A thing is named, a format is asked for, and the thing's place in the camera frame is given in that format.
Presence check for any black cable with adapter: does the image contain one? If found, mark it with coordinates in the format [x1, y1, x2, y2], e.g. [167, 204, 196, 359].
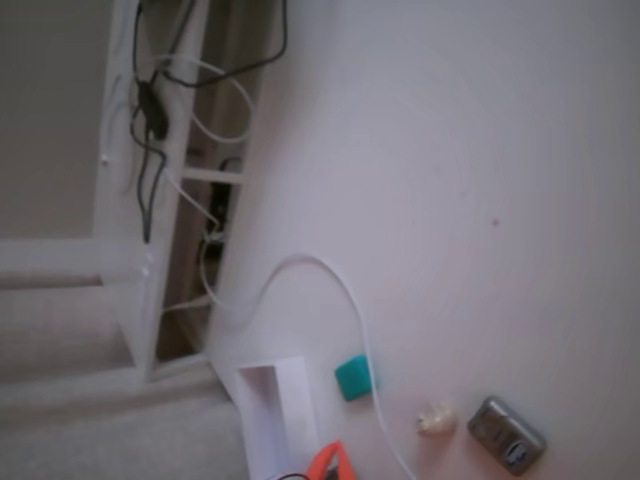
[128, 0, 290, 245]

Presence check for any thin white hanging cable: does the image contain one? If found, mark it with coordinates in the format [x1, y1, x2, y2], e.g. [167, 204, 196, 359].
[167, 172, 232, 314]

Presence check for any white cardboard bin box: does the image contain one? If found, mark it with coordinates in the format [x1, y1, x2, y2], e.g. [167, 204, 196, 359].
[234, 354, 321, 477]

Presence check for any teal green cube case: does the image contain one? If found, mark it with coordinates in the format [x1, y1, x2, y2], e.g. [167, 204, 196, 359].
[333, 353, 382, 402]

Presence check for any small beige bear figurine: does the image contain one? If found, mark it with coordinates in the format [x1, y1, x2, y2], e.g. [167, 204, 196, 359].
[414, 397, 459, 439]

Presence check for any long white cable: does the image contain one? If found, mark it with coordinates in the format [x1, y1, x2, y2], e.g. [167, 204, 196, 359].
[207, 253, 419, 480]

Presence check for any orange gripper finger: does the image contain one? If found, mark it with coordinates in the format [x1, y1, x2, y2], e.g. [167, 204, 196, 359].
[339, 443, 358, 480]
[305, 439, 347, 480]

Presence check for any white looped cable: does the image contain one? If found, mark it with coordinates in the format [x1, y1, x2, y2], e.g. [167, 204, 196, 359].
[155, 54, 255, 147]

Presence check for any white metal frame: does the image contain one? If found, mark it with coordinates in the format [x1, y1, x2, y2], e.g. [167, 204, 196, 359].
[0, 0, 266, 386]

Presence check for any grey plastic case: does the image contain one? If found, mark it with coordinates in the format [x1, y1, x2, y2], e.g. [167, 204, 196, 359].
[466, 395, 547, 477]

